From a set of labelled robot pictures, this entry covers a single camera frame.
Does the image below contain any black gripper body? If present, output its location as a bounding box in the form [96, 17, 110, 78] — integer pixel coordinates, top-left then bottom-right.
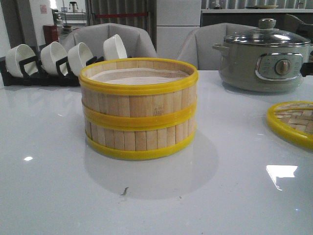
[301, 62, 313, 77]

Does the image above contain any woven bamboo steamer lid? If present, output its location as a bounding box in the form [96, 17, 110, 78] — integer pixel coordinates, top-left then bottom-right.
[266, 101, 313, 149]

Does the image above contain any bamboo steamer tray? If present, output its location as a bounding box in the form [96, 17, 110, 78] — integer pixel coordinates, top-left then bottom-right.
[85, 116, 196, 160]
[79, 58, 198, 131]

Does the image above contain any glass pot lid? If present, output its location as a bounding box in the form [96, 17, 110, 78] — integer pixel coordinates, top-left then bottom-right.
[224, 18, 311, 47]

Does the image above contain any green electric cooking pot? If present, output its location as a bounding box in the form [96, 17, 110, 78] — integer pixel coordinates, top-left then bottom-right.
[213, 42, 313, 93]

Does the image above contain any grey chair right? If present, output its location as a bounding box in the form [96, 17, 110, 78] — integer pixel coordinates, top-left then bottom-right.
[176, 23, 254, 71]

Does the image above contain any grey chair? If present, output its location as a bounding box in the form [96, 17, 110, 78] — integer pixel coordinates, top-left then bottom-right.
[61, 23, 158, 59]
[176, 23, 254, 71]

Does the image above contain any grey chair left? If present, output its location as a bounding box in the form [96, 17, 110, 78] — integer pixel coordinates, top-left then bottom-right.
[61, 23, 158, 59]

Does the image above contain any white bowl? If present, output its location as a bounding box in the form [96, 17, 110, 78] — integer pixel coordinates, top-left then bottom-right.
[41, 42, 67, 75]
[67, 42, 93, 76]
[103, 34, 127, 60]
[5, 44, 36, 78]

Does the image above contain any red cylinder bin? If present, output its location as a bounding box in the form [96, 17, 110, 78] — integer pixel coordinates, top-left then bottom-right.
[43, 24, 59, 45]

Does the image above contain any black bowl rack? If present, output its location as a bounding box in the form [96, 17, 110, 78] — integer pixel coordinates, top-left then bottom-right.
[0, 46, 106, 87]

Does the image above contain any white bowl far left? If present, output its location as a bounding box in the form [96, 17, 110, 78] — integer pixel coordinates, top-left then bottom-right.
[5, 44, 36, 78]

